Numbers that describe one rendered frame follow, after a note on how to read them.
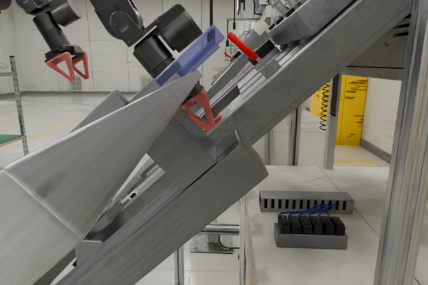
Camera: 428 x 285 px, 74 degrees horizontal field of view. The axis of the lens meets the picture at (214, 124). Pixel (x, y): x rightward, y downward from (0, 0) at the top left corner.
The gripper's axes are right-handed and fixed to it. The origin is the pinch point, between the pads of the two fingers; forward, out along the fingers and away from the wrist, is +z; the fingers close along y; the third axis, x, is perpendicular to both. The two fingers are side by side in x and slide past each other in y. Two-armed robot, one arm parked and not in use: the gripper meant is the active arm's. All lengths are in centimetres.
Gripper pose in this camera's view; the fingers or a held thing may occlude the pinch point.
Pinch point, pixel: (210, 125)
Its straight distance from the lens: 55.6
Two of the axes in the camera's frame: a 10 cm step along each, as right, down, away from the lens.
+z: 6.2, 7.7, 1.4
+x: -7.8, 6.0, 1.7
